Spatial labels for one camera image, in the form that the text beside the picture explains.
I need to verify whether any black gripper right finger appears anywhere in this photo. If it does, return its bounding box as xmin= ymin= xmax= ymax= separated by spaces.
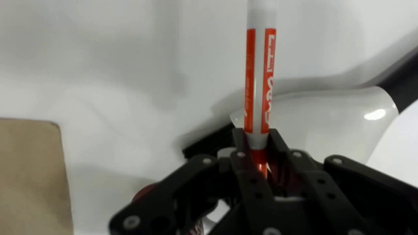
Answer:
xmin=265 ymin=128 xmax=418 ymax=235

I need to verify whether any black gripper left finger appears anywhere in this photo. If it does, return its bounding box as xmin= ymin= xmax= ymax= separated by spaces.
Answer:
xmin=108 ymin=127 xmax=280 ymax=235

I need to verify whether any red and white marker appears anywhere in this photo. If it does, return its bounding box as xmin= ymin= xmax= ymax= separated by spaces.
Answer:
xmin=241 ymin=0 xmax=279 ymax=181

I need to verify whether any brown cardboard sheet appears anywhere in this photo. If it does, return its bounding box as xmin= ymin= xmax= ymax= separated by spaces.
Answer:
xmin=0 ymin=117 xmax=74 ymax=235

